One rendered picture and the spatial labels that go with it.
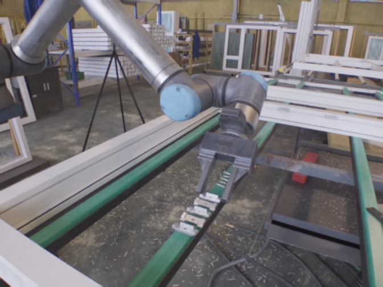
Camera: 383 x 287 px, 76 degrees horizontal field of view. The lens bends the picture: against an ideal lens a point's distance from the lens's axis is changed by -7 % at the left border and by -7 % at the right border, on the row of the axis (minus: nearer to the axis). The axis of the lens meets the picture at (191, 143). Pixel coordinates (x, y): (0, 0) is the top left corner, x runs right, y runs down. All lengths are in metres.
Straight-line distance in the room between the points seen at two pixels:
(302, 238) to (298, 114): 0.49
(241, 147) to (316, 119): 0.59
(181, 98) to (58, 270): 0.42
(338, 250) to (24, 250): 0.91
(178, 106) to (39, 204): 0.36
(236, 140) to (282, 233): 0.49
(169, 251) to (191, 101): 0.32
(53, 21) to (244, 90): 0.77
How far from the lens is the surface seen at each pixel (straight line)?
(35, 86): 4.43
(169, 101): 0.62
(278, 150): 2.27
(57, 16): 1.13
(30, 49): 1.29
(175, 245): 0.49
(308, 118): 1.16
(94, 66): 5.65
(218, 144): 0.63
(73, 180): 0.63
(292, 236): 1.03
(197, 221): 0.53
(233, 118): 0.60
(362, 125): 1.17
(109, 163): 0.70
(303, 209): 1.12
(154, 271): 0.45
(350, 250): 1.06
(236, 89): 0.71
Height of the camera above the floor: 1.21
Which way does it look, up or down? 23 degrees down
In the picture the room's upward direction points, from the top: 1 degrees clockwise
